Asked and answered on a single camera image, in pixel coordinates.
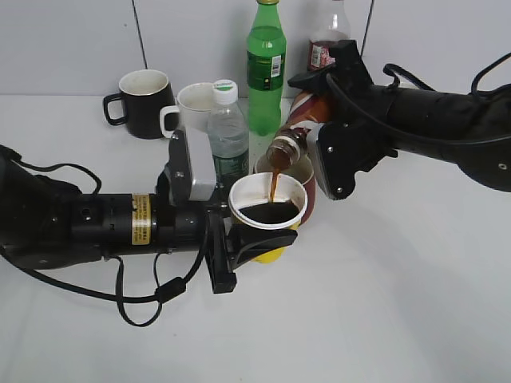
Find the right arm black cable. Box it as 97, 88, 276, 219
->
325, 51, 511, 145

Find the cola bottle red label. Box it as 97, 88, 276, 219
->
307, 0, 351, 71

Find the yellow paper cup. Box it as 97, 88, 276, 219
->
228, 173, 308, 265

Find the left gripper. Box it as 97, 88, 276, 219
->
152, 172, 298, 294

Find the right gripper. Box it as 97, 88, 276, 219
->
287, 40, 398, 158

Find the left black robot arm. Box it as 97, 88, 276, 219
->
1, 147, 297, 294

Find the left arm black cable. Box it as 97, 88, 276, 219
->
0, 145, 211, 328

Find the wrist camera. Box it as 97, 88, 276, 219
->
307, 120, 398, 200
164, 127, 216, 205

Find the green soda bottle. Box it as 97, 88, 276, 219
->
247, 1, 287, 136

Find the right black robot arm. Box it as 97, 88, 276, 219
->
288, 40, 510, 200

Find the brown Nescafe coffee bottle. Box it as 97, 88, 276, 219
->
266, 91, 335, 172

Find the red ceramic mug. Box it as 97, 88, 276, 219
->
252, 155, 316, 225

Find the white ceramic mug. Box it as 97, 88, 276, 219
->
159, 82, 213, 138

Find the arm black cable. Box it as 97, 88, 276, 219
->
0, 145, 211, 328
325, 51, 511, 145

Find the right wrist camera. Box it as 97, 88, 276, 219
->
307, 120, 398, 200

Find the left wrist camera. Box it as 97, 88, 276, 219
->
164, 127, 216, 205

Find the black mug left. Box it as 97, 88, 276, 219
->
102, 69, 176, 140

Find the clear water bottle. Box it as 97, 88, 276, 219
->
206, 79, 249, 193

